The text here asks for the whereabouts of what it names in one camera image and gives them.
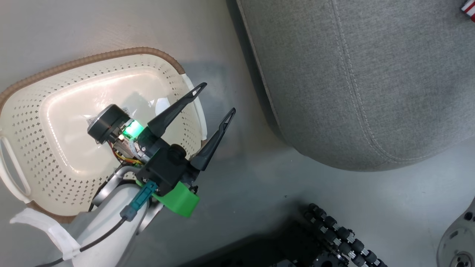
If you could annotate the red and white garment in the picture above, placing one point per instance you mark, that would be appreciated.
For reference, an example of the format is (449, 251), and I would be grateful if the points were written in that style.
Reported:
(469, 9)

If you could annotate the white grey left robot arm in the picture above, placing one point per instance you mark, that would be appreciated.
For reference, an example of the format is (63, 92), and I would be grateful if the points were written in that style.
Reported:
(107, 222)

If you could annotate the grey fabric sofa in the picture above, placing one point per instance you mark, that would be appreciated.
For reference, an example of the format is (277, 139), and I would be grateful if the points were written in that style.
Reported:
(352, 74)

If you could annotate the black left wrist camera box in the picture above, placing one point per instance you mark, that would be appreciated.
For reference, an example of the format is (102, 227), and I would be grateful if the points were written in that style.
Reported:
(167, 167)

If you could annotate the black roller wheel robot base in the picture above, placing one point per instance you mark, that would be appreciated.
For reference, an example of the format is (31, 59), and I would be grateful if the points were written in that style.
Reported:
(334, 237)

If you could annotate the cream perforated laundry basket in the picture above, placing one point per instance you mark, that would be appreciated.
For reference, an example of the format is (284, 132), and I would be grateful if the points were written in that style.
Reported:
(66, 122)

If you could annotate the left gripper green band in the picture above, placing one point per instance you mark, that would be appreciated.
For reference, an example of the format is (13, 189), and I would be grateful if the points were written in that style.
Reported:
(178, 202)

